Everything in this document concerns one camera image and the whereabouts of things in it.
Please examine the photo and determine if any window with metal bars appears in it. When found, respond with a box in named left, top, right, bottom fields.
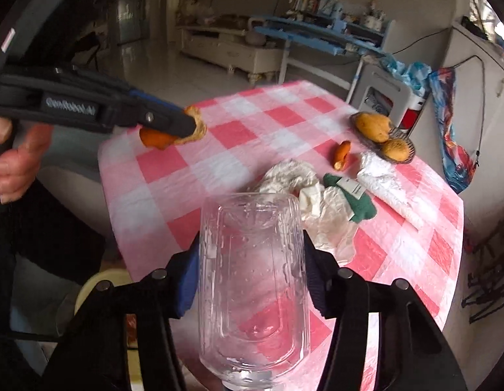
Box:
left=468, top=0, right=504, bottom=62

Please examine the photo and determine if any black folding chair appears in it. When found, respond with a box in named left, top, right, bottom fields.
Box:
left=461, top=232, right=504, bottom=324

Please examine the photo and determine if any small orange peel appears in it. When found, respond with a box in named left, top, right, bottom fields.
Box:
left=333, top=140, right=352, bottom=172

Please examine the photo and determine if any clear plastic bottle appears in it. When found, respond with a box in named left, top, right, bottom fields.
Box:
left=198, top=192, right=312, bottom=391

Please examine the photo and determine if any white pen holder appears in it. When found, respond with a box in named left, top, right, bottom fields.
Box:
left=364, top=2, right=387, bottom=31

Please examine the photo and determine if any clear plastic bag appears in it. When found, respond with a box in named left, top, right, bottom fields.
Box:
left=303, top=189, right=357, bottom=265

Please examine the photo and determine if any white plastic stool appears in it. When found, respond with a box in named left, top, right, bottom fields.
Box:
left=345, top=65, right=429, bottom=133

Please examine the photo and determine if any black bag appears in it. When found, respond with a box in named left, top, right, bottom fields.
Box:
left=461, top=16, right=489, bottom=41

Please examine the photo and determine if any blue plastic bag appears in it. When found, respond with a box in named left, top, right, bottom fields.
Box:
left=380, top=55, right=431, bottom=98

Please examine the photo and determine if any large orange peel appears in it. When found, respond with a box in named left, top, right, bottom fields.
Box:
left=139, top=105, right=208, bottom=148

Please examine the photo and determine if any blue study desk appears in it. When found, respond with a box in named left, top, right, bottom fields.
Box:
left=250, top=14, right=397, bottom=104

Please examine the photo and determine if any white plastic bag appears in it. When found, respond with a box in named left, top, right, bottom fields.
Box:
left=183, top=0, right=216, bottom=25

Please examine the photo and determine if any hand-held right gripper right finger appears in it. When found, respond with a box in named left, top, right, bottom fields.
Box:
left=303, top=230, right=468, bottom=391

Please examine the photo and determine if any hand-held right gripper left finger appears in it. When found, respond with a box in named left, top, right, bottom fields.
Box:
left=40, top=233, right=201, bottom=391

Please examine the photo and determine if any black wall cable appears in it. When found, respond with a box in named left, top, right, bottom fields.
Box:
left=392, top=28, right=454, bottom=55

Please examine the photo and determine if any green packet white label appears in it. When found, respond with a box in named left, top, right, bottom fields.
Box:
left=322, top=172, right=377, bottom=224

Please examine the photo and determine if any pink checked tablecloth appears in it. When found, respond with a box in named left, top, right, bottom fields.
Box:
left=97, top=79, right=466, bottom=391

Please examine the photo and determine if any white plastic wrapper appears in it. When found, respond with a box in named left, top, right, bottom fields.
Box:
left=356, top=151, right=426, bottom=231

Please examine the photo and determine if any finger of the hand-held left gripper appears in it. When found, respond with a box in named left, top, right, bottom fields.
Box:
left=121, top=103, right=198, bottom=137
left=127, top=88, right=184, bottom=113

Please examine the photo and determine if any yellow plastic basin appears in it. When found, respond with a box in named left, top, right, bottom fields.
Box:
left=73, top=269, right=143, bottom=391

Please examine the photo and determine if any colourful drawstring bag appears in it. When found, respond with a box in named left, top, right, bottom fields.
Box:
left=428, top=55, right=486, bottom=195

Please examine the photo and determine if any folded white tissue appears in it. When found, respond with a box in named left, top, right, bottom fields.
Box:
left=299, top=185, right=326, bottom=218

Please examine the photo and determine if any yellow mango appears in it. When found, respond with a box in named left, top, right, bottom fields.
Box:
left=355, top=113, right=393, bottom=143
left=378, top=138, right=412, bottom=162

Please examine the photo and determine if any white television cabinet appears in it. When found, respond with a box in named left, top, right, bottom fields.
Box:
left=176, top=24, right=287, bottom=86

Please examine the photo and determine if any person's left hand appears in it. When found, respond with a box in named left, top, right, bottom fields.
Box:
left=0, top=114, right=54, bottom=204

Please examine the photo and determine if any white low cabinet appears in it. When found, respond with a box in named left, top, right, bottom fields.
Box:
left=439, top=22, right=504, bottom=253

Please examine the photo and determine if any crumpled white tissue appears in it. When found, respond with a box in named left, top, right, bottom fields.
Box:
left=258, top=159, right=319, bottom=194

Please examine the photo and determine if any dark wire fruit basket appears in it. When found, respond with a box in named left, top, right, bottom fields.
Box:
left=350, top=112, right=416, bottom=164

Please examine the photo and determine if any person's dark clothing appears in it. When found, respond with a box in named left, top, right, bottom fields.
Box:
left=0, top=179, right=108, bottom=391

